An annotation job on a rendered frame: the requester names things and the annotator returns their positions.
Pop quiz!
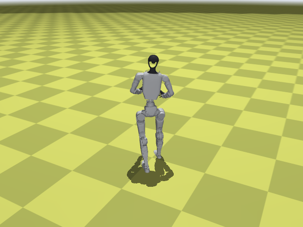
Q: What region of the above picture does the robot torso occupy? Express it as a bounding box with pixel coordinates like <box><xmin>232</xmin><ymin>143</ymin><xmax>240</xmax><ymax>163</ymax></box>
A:
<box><xmin>142</xmin><ymin>71</ymin><xmax>162</xmax><ymax>117</ymax></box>

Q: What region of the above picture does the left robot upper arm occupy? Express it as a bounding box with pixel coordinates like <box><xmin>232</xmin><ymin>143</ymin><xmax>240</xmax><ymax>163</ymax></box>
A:
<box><xmin>130</xmin><ymin>72</ymin><xmax>144</xmax><ymax>94</ymax></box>

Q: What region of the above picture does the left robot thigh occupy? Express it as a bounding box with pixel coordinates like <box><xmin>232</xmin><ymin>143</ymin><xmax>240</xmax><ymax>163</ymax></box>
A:
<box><xmin>136</xmin><ymin>110</ymin><xmax>148</xmax><ymax>146</ymax></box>

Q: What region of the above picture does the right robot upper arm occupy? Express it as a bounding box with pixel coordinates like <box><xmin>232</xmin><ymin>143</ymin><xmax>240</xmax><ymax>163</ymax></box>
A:
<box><xmin>162</xmin><ymin>74</ymin><xmax>174</xmax><ymax>97</ymax></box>

